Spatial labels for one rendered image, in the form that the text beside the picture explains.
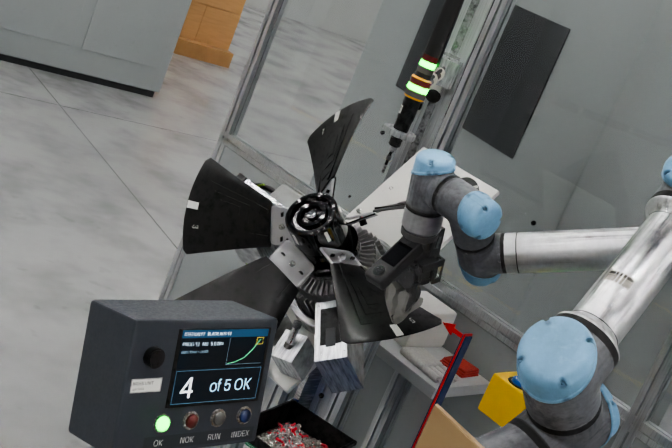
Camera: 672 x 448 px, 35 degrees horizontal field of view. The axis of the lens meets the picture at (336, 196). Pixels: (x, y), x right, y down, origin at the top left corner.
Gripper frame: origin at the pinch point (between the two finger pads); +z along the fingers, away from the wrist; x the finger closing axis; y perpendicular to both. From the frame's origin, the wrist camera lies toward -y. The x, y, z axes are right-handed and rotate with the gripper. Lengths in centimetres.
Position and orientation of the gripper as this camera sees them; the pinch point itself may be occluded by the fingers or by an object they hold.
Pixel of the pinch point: (393, 318)
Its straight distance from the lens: 211.4
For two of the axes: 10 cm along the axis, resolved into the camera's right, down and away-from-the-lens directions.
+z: -1.5, 8.8, 4.6
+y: 7.6, -1.9, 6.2
